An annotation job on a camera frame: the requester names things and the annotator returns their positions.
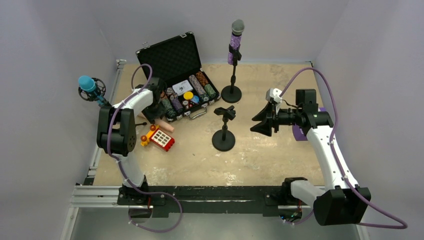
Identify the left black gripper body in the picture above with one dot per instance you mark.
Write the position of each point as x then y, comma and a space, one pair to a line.
154, 108

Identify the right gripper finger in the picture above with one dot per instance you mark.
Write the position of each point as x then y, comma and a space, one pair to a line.
264, 127
263, 113

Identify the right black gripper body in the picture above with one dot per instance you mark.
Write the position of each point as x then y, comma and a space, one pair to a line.
273, 117

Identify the pink plastic cylinder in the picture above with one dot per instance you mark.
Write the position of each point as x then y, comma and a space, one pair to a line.
158, 121

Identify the black round-base mic stand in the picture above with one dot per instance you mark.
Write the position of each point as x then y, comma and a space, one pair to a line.
231, 93

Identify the black tripod shock-mount stand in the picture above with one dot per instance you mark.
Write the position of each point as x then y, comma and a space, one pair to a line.
138, 100

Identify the blue toy microphone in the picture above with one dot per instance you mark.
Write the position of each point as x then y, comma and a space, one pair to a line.
92, 90

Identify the purple glitter microphone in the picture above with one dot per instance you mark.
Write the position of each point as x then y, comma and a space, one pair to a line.
237, 29

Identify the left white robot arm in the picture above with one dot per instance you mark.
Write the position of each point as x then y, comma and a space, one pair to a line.
116, 135

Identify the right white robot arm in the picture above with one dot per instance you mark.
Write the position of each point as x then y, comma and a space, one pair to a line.
340, 201

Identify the purple metronome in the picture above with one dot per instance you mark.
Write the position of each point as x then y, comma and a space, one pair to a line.
297, 131

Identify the red toy block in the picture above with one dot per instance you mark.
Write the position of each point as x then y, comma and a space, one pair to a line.
162, 139

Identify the yellow orange toy piece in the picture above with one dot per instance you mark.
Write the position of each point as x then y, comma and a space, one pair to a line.
145, 139

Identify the white card deck box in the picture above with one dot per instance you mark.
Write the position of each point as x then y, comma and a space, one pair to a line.
182, 87

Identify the yellow poker chip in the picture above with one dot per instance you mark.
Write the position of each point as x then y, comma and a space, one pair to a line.
188, 95

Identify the blue poker chip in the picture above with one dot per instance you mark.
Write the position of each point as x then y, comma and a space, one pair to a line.
195, 99

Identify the black poker chip case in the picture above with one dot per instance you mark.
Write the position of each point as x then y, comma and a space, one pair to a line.
174, 60

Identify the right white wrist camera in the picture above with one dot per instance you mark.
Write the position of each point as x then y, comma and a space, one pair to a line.
273, 95

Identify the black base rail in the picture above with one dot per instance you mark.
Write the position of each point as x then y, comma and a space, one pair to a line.
161, 201

